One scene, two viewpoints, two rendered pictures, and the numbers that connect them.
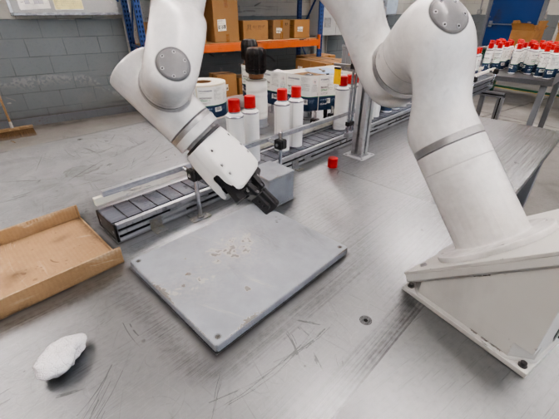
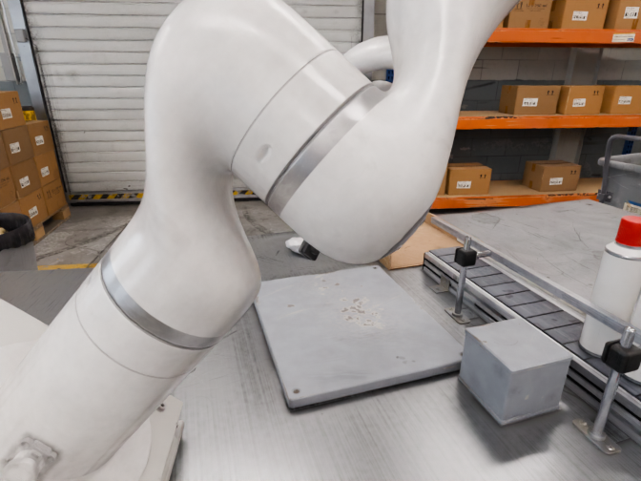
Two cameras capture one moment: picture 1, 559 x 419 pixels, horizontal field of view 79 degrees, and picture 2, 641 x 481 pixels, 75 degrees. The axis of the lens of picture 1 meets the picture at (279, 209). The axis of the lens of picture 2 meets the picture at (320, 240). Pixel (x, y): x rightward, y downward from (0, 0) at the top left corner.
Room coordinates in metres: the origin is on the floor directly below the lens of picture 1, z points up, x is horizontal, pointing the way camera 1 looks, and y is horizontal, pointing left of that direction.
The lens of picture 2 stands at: (0.85, -0.53, 1.26)
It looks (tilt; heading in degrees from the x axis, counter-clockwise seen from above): 22 degrees down; 118
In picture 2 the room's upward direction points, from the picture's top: straight up
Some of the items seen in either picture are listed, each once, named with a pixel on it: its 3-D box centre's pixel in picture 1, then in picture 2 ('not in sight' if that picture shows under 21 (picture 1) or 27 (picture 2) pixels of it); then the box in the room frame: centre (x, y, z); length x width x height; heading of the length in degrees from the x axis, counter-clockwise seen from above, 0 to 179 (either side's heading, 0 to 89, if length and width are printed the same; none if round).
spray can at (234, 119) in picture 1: (235, 135); (616, 287); (0.97, 0.13, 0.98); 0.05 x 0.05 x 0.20
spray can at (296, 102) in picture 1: (295, 117); not in sight; (1.16, -0.05, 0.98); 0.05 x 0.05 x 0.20
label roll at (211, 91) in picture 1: (204, 98); not in sight; (1.59, 0.34, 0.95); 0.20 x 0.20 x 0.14
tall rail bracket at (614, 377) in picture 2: (274, 155); (624, 380); (0.99, 0.01, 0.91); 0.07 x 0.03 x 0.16; 46
